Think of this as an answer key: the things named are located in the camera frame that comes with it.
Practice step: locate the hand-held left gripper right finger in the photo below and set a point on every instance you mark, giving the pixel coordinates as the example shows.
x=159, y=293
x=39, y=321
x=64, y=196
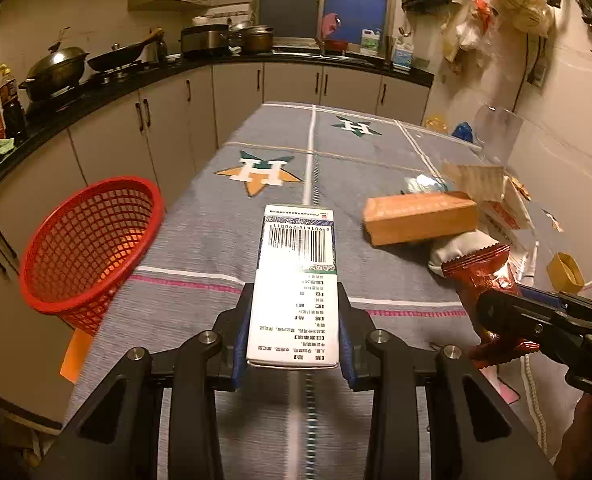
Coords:
x=348, y=360

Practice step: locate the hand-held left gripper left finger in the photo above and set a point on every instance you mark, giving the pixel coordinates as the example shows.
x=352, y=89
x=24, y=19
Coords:
x=238, y=355

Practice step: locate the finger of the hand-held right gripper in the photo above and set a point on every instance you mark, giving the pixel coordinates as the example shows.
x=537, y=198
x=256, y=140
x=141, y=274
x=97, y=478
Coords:
x=538, y=295
x=515, y=322

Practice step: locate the red snack wrapper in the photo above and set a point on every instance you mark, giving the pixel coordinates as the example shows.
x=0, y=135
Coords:
x=480, y=275

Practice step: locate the white medicine box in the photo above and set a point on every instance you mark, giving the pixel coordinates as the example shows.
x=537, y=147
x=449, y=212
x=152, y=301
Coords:
x=296, y=285

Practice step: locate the orange cardboard box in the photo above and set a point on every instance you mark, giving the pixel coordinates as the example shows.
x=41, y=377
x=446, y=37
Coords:
x=415, y=217

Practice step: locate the red plastic mesh basket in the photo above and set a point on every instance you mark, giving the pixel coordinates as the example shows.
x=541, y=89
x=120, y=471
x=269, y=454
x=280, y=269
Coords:
x=86, y=245

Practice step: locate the person's right hand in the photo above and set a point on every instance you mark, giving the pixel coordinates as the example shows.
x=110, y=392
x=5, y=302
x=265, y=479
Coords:
x=588, y=430

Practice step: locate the white tube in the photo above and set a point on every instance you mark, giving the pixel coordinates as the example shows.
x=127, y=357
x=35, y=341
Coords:
x=528, y=262

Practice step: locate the yellow cup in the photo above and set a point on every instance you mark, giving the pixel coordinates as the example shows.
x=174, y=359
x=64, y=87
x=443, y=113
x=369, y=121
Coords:
x=565, y=272

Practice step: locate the pink plastic wrapper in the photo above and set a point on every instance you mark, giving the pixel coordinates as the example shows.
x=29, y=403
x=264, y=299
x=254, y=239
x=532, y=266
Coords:
x=506, y=390

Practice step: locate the white red printed bag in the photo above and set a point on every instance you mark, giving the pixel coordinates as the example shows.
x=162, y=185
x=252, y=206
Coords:
x=505, y=215

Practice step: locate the torn brown paper packaging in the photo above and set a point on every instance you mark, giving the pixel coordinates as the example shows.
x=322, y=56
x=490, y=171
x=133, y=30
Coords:
x=475, y=177

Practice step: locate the crumpled wrapper on table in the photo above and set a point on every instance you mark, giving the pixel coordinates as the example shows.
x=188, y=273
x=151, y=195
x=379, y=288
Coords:
x=420, y=184

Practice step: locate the orange sheet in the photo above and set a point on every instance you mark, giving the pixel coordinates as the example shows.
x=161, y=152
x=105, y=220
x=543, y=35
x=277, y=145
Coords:
x=76, y=355

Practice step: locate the clear plastic container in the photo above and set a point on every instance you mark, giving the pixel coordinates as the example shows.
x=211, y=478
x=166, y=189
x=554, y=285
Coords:
x=498, y=135

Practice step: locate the blue plastic bag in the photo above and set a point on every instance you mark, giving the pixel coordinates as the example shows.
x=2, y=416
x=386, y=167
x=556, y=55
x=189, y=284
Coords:
x=463, y=132

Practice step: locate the grey star printed tablecloth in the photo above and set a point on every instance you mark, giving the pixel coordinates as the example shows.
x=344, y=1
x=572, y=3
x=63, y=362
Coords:
x=286, y=170

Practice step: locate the yellow plastic bag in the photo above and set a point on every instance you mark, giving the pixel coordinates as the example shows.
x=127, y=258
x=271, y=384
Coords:
x=435, y=124

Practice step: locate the grey kitchen base cabinets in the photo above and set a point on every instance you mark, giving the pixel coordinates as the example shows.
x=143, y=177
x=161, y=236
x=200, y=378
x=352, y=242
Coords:
x=111, y=130

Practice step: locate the blue white container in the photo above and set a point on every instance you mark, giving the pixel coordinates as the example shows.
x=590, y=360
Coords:
x=403, y=57

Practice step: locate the hanging plastic bags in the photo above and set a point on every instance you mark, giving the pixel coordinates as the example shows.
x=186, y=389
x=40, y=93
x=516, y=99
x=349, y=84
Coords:
x=520, y=5

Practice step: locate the white detergent jug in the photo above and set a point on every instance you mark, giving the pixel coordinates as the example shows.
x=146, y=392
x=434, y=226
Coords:
x=370, y=42

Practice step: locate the black kitchen countertop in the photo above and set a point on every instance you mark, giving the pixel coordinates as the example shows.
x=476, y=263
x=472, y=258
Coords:
x=301, y=57

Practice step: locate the gas stove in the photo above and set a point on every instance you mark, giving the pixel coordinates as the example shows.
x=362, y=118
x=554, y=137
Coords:
x=96, y=77

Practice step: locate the red basin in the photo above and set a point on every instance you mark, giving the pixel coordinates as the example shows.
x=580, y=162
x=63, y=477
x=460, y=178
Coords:
x=337, y=47

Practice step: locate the brown cooking pot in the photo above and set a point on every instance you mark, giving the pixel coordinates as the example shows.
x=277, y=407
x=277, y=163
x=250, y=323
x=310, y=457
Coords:
x=256, y=39

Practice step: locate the steel rice cooker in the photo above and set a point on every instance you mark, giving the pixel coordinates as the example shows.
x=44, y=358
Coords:
x=203, y=40

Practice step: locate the black frying pan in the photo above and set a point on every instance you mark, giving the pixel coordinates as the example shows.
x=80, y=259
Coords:
x=118, y=57

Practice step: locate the dark soy sauce bottle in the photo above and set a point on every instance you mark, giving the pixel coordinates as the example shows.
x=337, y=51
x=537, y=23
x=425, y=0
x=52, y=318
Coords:
x=12, y=110

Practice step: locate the pink hanging cloth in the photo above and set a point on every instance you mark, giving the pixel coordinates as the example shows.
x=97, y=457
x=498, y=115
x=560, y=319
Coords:
x=332, y=25

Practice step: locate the wok with metal lid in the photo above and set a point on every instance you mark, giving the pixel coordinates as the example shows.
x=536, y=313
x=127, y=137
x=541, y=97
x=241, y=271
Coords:
x=56, y=67

